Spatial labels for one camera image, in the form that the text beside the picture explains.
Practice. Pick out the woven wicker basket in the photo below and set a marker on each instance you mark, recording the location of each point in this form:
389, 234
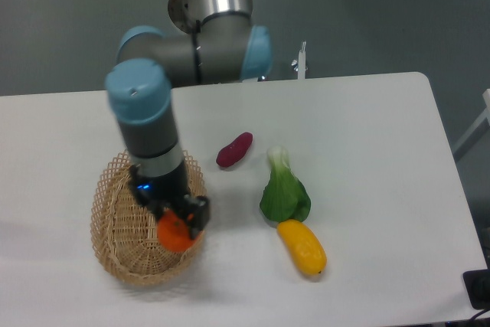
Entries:
124, 235

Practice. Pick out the black device at table corner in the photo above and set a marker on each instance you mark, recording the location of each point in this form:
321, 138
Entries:
477, 287

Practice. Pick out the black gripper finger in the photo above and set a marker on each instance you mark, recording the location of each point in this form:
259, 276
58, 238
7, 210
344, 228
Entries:
195, 213

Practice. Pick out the orange fruit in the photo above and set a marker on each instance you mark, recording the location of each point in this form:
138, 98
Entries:
173, 233

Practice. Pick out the yellow mango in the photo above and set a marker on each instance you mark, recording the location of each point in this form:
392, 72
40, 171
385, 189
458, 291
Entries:
304, 247

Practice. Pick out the white bracket with bolt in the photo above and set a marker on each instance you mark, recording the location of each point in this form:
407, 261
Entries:
299, 65

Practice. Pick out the green bok choy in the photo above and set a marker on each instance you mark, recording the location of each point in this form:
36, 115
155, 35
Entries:
284, 197

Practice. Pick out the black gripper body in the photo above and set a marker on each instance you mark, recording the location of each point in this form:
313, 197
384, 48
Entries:
161, 193

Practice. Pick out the white frame at right edge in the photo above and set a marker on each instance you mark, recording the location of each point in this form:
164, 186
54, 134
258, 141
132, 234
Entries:
474, 133

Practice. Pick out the purple sweet potato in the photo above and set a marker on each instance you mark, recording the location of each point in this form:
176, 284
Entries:
235, 151

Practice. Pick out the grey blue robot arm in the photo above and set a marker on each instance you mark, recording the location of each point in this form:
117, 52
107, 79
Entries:
220, 44

